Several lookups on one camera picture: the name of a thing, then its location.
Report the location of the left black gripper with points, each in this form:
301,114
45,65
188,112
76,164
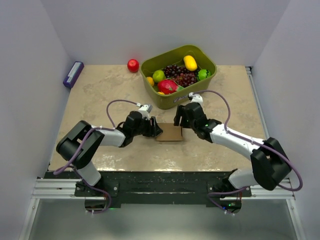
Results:
153,130

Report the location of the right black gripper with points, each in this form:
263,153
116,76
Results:
180,112

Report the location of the brown cardboard paper box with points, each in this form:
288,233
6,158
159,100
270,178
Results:
171,133

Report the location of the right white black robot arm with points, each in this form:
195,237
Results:
268,168

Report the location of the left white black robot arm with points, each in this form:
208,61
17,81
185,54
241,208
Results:
80,144

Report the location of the purple white rectangular box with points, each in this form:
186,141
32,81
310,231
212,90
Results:
73,74

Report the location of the red dragon fruit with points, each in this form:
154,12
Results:
168,86

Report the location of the dark purple grape bunch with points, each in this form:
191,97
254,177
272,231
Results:
180,75

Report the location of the green lime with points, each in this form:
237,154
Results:
158,76

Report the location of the small orange fruit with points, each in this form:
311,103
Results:
151,81

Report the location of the small green watermelon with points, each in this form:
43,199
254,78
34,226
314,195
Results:
203,74

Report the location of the yellow mango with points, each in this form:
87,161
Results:
190,63

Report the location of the olive green plastic bin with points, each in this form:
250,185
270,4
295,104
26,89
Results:
175,56

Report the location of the red apple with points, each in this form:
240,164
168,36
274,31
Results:
133,65

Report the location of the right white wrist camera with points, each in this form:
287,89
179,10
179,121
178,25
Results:
195,99

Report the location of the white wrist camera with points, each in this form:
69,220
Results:
145,110
195,99

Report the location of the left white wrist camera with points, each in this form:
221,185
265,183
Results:
145,110

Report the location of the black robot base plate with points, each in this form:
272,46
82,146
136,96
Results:
117,188

